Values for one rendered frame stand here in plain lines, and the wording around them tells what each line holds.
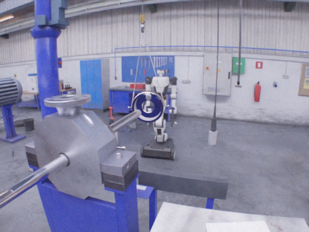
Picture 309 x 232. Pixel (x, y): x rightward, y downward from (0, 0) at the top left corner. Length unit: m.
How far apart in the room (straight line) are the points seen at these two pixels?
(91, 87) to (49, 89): 3.95
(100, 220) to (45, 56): 2.36
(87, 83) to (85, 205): 5.95
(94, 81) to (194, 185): 5.84
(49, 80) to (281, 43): 5.72
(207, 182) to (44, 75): 2.53
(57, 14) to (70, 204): 2.42
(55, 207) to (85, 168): 0.55
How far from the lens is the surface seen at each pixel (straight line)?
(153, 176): 1.38
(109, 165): 0.98
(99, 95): 6.72
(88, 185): 1.13
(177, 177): 1.34
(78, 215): 1.41
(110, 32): 7.12
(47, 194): 1.51
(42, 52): 3.05
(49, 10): 3.15
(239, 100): 6.07
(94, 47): 7.48
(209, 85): 5.68
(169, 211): 1.06
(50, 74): 3.03
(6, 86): 4.90
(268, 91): 6.17
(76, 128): 1.00
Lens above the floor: 1.58
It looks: 15 degrees down
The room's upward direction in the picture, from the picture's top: straight up
